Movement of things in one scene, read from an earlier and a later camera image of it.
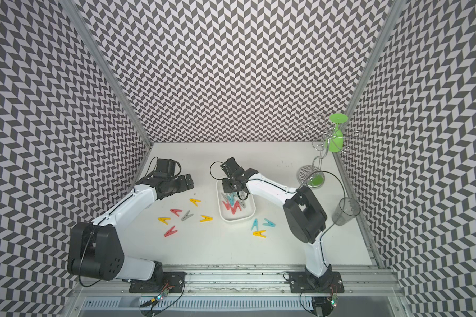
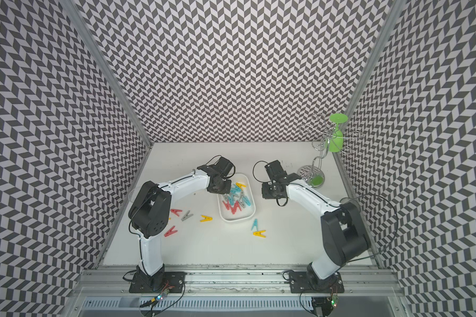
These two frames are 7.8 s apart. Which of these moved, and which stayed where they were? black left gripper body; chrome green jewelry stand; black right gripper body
Moved: black left gripper body; black right gripper body
Stayed: chrome green jewelry stand
